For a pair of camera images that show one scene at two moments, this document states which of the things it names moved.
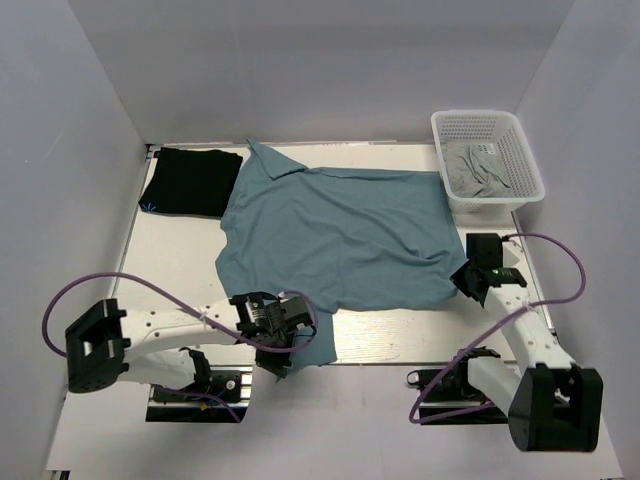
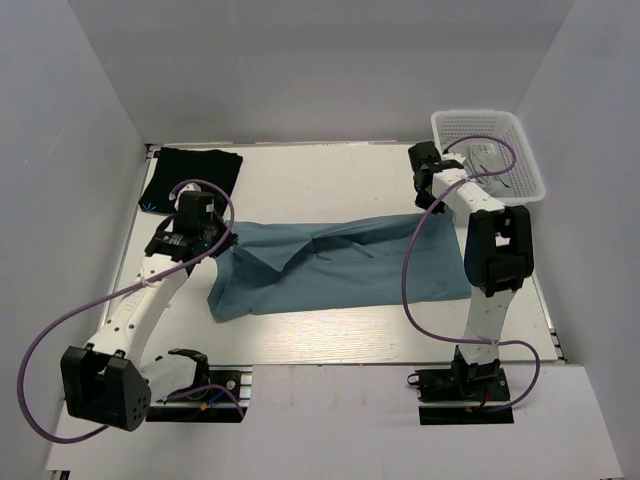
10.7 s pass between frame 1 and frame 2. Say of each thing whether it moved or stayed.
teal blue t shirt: moved
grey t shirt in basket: stayed
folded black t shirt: stayed
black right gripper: moved
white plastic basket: stayed
